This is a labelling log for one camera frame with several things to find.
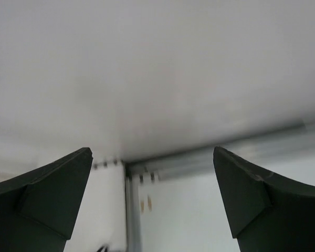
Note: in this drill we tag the aluminium table edge rail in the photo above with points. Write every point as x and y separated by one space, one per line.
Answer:
174 202

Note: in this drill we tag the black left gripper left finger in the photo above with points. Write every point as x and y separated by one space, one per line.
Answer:
39 209

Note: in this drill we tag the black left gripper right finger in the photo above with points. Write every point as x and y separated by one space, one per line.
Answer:
265 211

